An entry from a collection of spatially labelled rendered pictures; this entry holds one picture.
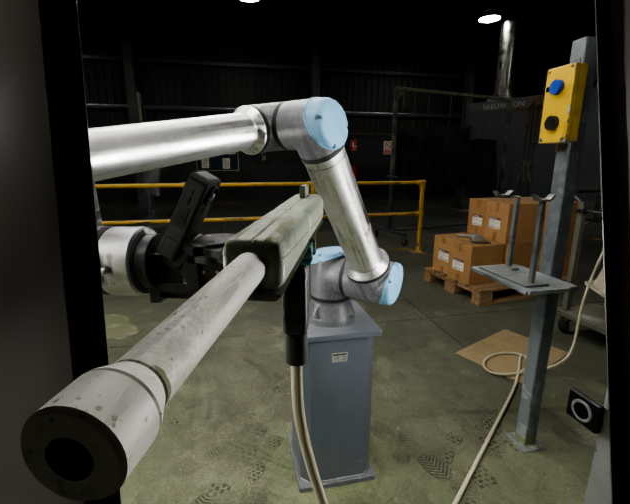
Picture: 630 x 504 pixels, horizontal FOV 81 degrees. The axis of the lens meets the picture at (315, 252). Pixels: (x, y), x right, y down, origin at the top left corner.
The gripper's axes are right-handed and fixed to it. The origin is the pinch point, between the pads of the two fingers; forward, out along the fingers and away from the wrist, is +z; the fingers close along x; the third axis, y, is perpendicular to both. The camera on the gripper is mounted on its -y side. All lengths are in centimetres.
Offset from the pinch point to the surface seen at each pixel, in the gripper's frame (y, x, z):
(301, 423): 25.9, -0.5, -1.0
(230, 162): -10, -1050, -358
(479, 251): 72, -290, 117
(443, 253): 83, -327, 95
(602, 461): 75, -52, 77
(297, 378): 18.3, 0.2, -1.2
